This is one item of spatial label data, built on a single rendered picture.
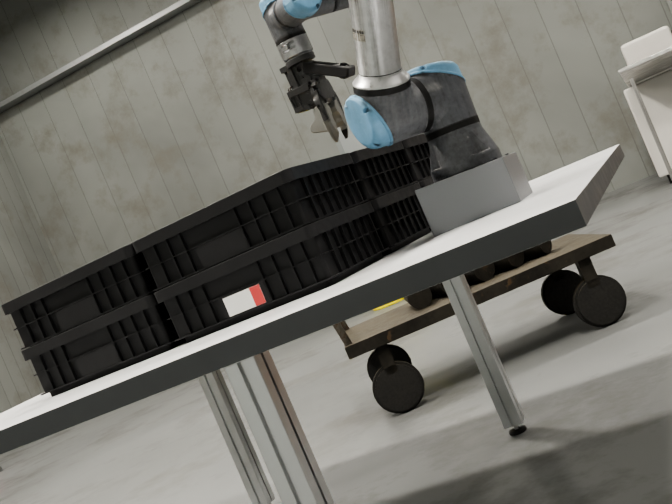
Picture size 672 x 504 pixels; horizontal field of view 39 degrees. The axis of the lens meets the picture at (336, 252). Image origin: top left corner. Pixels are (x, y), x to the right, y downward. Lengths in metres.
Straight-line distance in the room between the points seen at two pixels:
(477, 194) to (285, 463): 0.68
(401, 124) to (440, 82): 0.13
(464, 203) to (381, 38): 0.37
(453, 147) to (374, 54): 0.25
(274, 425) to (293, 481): 0.10
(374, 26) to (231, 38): 10.44
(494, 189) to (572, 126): 9.29
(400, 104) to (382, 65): 0.08
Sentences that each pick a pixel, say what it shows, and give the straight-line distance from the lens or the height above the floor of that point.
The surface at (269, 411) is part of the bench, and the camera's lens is 1.58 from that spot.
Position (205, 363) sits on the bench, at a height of 0.68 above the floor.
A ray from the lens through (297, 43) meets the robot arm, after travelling 2.21.
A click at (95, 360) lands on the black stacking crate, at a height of 0.74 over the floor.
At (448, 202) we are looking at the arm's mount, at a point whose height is 0.75.
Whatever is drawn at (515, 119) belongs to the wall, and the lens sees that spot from 11.26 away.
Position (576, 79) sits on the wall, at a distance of 11.19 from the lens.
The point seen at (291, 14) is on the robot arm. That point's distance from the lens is 2.14.
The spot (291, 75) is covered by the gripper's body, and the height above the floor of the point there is 1.16.
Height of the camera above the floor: 0.79
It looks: 1 degrees down
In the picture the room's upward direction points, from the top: 23 degrees counter-clockwise
